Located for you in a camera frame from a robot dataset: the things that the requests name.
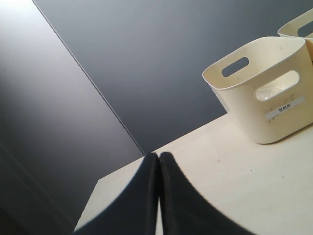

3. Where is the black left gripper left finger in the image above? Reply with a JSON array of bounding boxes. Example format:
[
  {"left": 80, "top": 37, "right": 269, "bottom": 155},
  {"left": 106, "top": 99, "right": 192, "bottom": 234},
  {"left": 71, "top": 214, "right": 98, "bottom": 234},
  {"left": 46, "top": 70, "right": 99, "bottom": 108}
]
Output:
[{"left": 74, "top": 153, "right": 159, "bottom": 235}]

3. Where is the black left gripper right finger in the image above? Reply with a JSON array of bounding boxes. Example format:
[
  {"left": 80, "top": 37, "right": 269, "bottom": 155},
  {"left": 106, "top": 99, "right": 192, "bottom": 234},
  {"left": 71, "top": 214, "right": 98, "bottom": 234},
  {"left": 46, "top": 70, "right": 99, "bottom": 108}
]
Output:
[{"left": 159, "top": 152, "right": 242, "bottom": 235}]

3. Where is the left cream plastic bin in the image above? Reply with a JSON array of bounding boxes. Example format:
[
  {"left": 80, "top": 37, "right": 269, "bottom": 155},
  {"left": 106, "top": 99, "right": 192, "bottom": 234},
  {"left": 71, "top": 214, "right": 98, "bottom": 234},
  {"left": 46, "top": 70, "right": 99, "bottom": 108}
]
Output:
[{"left": 202, "top": 36, "right": 313, "bottom": 144}]

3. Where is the cream plastic bin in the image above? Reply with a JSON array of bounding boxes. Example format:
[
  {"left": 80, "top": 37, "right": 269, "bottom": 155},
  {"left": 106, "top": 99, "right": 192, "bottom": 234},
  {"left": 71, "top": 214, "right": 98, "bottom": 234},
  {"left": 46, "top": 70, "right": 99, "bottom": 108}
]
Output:
[
  {"left": 277, "top": 9, "right": 313, "bottom": 60},
  {"left": 202, "top": 36, "right": 313, "bottom": 144}
]

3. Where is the middle cream plastic bin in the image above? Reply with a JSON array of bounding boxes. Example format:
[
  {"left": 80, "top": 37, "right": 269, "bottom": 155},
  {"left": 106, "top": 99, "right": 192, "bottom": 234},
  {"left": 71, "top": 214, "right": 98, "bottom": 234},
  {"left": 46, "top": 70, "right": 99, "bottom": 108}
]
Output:
[{"left": 277, "top": 9, "right": 313, "bottom": 60}]

